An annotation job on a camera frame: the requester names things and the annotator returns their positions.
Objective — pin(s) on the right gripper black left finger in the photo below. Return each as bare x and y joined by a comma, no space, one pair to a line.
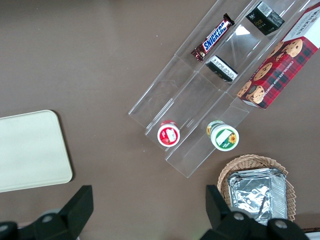
72,212

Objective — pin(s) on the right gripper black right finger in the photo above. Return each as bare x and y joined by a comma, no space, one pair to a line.
225,225

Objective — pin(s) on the light wicker basket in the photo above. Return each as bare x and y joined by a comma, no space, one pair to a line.
250,160

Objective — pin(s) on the beige plastic serving tray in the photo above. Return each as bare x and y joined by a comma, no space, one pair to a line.
30,150

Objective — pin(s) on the stack of foil trays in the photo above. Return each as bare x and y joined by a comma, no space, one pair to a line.
252,195

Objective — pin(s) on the green lidded small jar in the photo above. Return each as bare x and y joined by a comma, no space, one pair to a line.
225,138

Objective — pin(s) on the red lidded small jar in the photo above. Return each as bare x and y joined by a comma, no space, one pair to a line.
168,135

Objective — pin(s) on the clear acrylic stepped display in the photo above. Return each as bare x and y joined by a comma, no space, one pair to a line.
200,90

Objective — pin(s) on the small black carton box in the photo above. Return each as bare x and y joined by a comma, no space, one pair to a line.
265,20
221,68

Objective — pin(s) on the red tartan cookie box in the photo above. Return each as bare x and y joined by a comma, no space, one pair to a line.
280,70

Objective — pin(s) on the Snickers chocolate bar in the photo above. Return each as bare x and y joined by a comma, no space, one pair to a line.
215,37

